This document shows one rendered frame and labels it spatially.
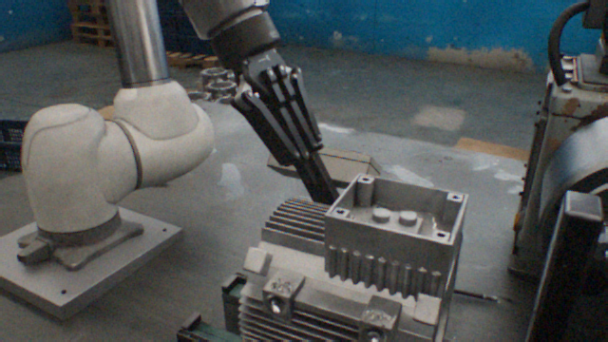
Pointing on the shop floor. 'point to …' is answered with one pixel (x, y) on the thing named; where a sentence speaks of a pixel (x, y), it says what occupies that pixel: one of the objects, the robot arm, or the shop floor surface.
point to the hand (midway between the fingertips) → (317, 181)
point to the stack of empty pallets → (100, 31)
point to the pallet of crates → (185, 49)
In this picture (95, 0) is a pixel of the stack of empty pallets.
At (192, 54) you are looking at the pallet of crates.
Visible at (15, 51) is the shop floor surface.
